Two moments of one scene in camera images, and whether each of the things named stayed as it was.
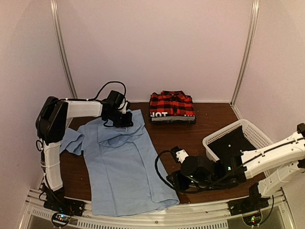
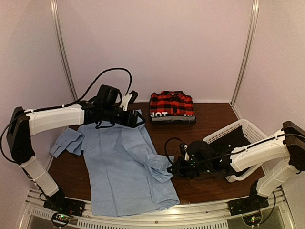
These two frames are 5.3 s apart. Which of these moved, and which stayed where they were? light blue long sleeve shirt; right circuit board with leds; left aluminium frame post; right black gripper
Moved: right black gripper
Stayed: left aluminium frame post; light blue long sleeve shirt; right circuit board with leds
